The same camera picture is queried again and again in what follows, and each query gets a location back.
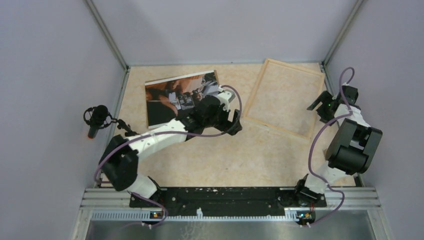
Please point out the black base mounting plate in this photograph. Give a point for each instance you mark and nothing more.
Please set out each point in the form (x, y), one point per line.
(231, 201)

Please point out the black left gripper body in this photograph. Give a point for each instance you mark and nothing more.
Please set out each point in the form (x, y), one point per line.
(220, 120)

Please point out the printed photo on board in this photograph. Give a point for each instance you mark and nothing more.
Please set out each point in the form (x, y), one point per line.
(170, 97)

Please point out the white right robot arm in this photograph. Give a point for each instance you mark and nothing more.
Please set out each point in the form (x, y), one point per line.
(350, 152)

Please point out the light wooden picture frame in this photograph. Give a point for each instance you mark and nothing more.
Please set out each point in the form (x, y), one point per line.
(281, 95)

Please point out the aluminium front rail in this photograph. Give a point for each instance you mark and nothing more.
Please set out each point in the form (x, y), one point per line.
(352, 213)

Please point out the black microphone on stand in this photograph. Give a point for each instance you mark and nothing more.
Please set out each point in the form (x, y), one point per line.
(99, 118)

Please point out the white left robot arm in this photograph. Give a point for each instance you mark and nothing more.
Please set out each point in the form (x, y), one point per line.
(122, 156)

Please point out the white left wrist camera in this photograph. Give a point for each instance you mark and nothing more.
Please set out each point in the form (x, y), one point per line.
(226, 97)

